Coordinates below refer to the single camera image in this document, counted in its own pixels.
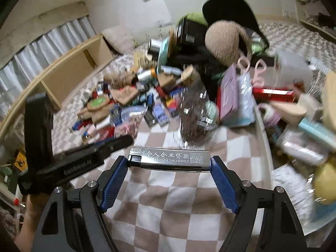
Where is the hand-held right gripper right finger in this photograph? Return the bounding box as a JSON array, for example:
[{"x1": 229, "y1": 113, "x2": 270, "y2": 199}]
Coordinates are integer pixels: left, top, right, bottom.
[{"x1": 211, "y1": 155, "x2": 306, "y2": 252}]

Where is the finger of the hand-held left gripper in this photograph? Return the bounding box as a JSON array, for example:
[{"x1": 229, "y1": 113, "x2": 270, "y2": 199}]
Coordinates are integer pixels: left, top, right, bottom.
[{"x1": 56, "y1": 135, "x2": 135, "y2": 158}]

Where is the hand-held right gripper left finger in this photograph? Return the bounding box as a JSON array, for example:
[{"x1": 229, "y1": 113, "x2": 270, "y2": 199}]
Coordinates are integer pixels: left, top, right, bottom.
[{"x1": 31, "y1": 155, "x2": 129, "y2": 252}]

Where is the white storage container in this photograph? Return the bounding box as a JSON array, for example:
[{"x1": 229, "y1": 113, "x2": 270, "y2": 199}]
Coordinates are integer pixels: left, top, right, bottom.
[{"x1": 251, "y1": 45, "x2": 336, "y2": 235}]

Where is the silver lighter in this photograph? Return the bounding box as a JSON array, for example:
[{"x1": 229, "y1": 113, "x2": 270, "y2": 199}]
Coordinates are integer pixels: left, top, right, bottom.
[{"x1": 127, "y1": 147, "x2": 212, "y2": 174}]

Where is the oval wooden block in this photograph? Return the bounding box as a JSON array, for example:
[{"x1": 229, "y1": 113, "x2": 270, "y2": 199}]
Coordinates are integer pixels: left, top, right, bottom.
[{"x1": 321, "y1": 70, "x2": 336, "y2": 127}]

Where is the person's left hand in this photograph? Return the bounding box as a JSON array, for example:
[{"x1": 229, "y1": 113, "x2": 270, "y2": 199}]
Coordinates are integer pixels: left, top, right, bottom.
[{"x1": 14, "y1": 192, "x2": 52, "y2": 247}]

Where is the bag of pink beads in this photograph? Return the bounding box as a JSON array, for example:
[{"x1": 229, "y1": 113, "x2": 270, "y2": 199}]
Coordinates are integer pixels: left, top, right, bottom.
[{"x1": 113, "y1": 105, "x2": 147, "y2": 140}]

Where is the yellow box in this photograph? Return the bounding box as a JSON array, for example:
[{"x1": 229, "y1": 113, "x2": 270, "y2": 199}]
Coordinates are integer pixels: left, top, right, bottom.
[{"x1": 13, "y1": 151, "x2": 28, "y2": 173}]

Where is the round wooden frog coaster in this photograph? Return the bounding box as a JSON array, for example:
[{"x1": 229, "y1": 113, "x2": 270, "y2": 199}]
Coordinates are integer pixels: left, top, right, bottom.
[{"x1": 86, "y1": 96, "x2": 114, "y2": 112}]

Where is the carved wooden tag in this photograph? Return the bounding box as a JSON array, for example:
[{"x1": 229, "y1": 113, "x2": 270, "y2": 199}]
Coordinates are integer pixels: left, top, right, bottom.
[{"x1": 110, "y1": 85, "x2": 139, "y2": 105}]

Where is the pile of lighters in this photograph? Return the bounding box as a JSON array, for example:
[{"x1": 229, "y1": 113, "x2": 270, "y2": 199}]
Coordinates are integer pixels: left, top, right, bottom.
[{"x1": 71, "y1": 81, "x2": 185, "y2": 143}]

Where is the checkered bed sheet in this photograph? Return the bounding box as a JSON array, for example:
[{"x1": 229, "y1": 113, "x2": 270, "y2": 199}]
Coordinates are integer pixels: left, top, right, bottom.
[{"x1": 52, "y1": 22, "x2": 336, "y2": 252}]

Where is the cardboard tube with twine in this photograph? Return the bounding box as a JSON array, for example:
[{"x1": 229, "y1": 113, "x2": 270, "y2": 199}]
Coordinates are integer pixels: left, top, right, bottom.
[{"x1": 103, "y1": 72, "x2": 139, "y2": 89}]

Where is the wooden bedside shelf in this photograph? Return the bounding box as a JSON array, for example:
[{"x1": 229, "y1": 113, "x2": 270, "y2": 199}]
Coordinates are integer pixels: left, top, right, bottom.
[{"x1": 0, "y1": 34, "x2": 114, "y2": 138}]

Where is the silver roll with orange end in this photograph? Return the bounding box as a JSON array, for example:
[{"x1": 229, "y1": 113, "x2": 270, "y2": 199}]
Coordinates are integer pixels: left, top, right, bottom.
[{"x1": 136, "y1": 68, "x2": 158, "y2": 84}]

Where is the long carved wooden plaque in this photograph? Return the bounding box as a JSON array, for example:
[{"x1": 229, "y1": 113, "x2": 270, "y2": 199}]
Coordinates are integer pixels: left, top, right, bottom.
[{"x1": 157, "y1": 73, "x2": 175, "y2": 89}]

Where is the purple gift bag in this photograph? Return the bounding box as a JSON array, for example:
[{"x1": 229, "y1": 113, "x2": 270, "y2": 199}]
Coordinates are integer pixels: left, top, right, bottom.
[{"x1": 217, "y1": 57, "x2": 266, "y2": 127}]

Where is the upright pale wooden block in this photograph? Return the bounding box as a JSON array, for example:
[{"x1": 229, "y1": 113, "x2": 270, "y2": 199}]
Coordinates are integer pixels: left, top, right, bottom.
[{"x1": 132, "y1": 51, "x2": 147, "y2": 70}]

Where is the white curtain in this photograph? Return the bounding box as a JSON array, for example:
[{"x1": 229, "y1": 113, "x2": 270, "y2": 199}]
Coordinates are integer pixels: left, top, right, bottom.
[{"x1": 0, "y1": 15, "x2": 97, "y2": 117}]

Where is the rectangular wooden block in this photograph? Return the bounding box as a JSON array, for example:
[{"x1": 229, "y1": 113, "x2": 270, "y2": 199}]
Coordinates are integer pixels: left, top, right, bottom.
[{"x1": 272, "y1": 101, "x2": 308, "y2": 124}]

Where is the light blue carton box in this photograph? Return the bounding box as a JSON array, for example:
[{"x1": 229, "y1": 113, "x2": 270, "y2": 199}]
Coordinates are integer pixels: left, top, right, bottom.
[{"x1": 157, "y1": 38, "x2": 174, "y2": 73}]

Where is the rounded wooden brush block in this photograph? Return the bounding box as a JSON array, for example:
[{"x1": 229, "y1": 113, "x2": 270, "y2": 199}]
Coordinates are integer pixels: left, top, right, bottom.
[{"x1": 181, "y1": 65, "x2": 202, "y2": 86}]

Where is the long red box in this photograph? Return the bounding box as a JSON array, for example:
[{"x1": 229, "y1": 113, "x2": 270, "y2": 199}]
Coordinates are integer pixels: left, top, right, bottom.
[{"x1": 252, "y1": 85, "x2": 305, "y2": 103}]

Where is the white fluffy pillow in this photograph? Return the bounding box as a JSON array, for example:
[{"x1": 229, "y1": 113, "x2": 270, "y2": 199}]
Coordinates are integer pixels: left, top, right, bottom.
[{"x1": 102, "y1": 26, "x2": 135, "y2": 56}]

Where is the black bag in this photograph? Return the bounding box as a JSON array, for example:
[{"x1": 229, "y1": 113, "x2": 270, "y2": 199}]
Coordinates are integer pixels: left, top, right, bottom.
[{"x1": 170, "y1": 46, "x2": 224, "y2": 85}]

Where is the round wooden cartoon coaster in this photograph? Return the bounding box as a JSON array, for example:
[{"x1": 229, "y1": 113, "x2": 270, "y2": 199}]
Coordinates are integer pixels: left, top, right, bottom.
[{"x1": 168, "y1": 29, "x2": 177, "y2": 56}]

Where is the black carton box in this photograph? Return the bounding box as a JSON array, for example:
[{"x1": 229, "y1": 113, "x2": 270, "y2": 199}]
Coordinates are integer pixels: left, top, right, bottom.
[{"x1": 176, "y1": 18, "x2": 210, "y2": 48}]

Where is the beige fuzzy plush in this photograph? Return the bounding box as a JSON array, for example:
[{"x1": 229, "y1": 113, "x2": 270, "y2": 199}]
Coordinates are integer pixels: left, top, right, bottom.
[{"x1": 204, "y1": 21, "x2": 253, "y2": 68}]

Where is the green plush toy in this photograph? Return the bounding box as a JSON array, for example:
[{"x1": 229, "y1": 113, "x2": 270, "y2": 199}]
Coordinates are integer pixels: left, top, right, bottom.
[{"x1": 178, "y1": 12, "x2": 208, "y2": 26}]

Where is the wooden clothes shelf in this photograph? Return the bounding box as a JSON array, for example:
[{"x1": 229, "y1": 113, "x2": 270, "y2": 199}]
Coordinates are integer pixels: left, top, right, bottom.
[{"x1": 296, "y1": 0, "x2": 336, "y2": 40}]

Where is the bag of brown cord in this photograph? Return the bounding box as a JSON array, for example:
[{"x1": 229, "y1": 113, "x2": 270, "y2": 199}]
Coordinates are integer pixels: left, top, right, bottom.
[{"x1": 178, "y1": 84, "x2": 219, "y2": 148}]

